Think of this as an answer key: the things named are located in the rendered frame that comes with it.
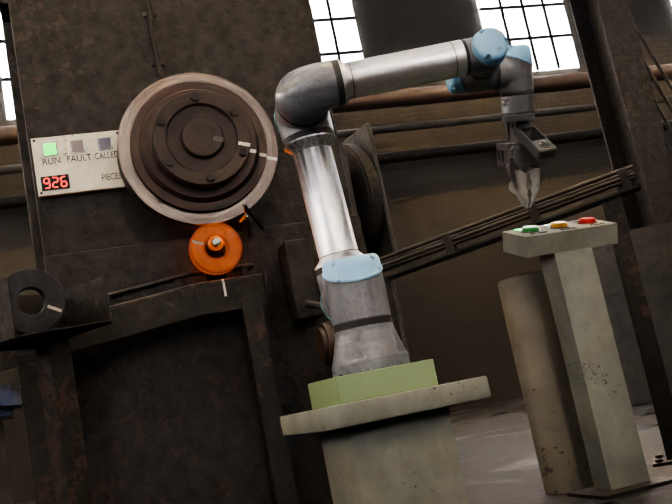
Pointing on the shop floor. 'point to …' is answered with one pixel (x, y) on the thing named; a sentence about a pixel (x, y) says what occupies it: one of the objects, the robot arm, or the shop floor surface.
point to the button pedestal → (590, 354)
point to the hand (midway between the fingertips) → (528, 202)
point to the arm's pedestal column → (396, 461)
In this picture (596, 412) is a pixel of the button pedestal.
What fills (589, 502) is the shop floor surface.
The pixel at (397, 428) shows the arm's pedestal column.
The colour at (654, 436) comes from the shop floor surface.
